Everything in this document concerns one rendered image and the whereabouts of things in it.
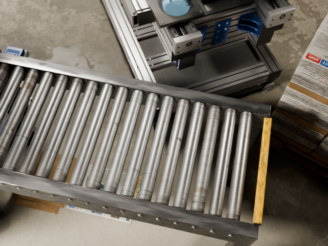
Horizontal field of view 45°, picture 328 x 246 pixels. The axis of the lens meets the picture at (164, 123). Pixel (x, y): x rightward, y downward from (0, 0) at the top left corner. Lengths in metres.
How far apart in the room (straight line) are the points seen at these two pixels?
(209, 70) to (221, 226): 1.25
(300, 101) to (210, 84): 0.59
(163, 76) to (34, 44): 1.00
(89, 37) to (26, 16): 0.51
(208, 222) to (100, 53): 1.67
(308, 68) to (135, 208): 0.97
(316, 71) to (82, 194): 1.11
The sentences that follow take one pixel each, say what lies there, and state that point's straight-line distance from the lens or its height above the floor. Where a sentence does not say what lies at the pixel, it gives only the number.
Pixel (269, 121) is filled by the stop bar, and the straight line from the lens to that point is 1.60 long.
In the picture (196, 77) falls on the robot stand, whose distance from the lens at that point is 2.40.
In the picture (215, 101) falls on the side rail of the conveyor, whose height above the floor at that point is 0.80.
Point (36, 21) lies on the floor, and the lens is 3.06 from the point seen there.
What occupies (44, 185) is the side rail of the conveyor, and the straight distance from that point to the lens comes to 1.50.
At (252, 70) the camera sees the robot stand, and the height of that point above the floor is 0.23.
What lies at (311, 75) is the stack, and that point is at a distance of 1.87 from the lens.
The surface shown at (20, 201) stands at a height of 0.00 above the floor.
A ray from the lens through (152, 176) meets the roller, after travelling 1.46.
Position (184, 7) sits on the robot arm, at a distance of 1.65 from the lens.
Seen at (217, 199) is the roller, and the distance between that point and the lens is 1.45.
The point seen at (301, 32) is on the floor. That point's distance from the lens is 3.08.
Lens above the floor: 2.16
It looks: 62 degrees down
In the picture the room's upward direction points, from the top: 3 degrees clockwise
